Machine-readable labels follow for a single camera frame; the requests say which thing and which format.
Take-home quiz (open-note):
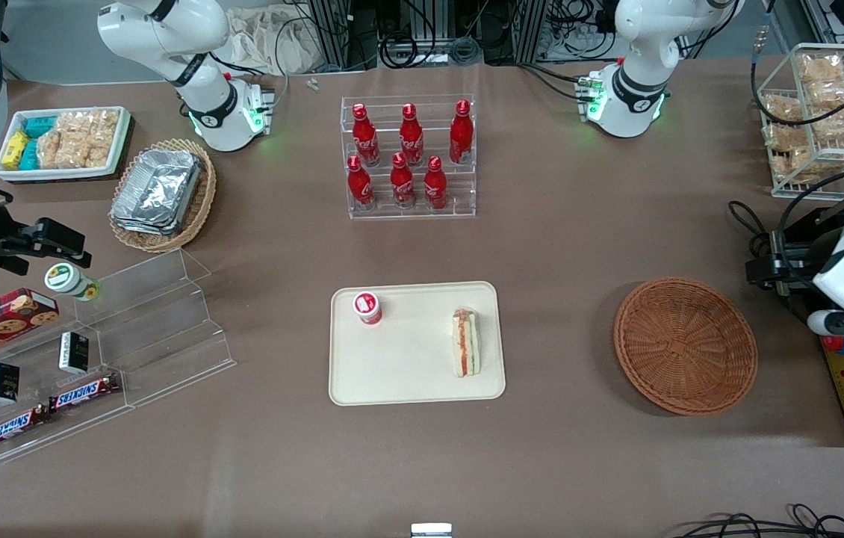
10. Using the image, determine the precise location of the yellow snack pack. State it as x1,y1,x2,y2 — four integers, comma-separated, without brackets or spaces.
1,131,31,171

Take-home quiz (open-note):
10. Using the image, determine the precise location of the silver foil container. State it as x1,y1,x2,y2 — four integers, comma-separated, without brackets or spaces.
110,148,202,236

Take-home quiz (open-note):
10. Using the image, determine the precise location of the black looped table cable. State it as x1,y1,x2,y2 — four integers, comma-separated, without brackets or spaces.
728,200,775,259

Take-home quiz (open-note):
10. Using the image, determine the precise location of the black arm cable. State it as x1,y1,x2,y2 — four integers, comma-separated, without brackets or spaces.
751,0,844,247

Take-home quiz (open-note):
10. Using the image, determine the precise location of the clear acrylic stepped shelf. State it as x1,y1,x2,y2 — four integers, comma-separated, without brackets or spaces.
0,248,236,466

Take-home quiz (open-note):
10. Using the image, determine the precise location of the clear acrylic bottle rack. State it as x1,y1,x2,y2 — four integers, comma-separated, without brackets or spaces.
340,93,477,220

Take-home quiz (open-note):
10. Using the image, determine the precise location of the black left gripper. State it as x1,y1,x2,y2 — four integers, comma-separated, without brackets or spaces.
747,224,838,301

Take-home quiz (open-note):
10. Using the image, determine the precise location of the brown wicker basket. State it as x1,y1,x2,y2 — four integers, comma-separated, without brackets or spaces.
613,278,759,416

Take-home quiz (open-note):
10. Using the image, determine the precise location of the black cable bundle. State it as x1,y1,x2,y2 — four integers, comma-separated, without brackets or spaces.
680,504,844,538

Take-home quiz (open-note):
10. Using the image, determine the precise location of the white rectangular snack tray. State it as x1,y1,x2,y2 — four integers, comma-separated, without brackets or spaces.
0,106,131,182

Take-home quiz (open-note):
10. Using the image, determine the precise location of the snickers chocolate bar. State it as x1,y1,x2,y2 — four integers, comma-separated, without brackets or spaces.
0,404,51,452
49,374,122,413

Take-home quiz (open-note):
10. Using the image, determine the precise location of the triangular sandwich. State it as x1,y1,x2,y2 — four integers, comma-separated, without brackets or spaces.
452,307,481,378

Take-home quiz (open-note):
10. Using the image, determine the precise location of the background black cable tangle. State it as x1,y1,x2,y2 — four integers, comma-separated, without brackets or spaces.
280,0,617,69

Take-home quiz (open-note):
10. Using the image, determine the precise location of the white wire rack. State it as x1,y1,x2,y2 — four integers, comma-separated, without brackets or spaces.
754,43,844,200

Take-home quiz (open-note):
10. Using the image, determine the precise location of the beige plastic tray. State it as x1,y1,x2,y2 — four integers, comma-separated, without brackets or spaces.
329,281,506,406

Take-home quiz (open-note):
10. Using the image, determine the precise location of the red cola bottle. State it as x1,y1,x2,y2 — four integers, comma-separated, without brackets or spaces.
347,155,376,211
423,155,448,211
351,103,381,167
449,99,474,165
400,103,425,167
390,152,416,209

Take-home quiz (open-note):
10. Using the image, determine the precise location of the green lid white cup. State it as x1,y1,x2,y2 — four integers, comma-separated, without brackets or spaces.
45,263,100,302

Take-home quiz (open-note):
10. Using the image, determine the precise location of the light wicker oval basket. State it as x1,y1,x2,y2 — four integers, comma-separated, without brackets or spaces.
108,138,217,255

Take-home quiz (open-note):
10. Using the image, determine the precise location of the red lid yogurt cup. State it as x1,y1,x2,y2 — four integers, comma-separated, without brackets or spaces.
353,291,383,327

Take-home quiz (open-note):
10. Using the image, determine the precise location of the beige cloth bag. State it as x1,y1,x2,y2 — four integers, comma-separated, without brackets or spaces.
224,7,322,75

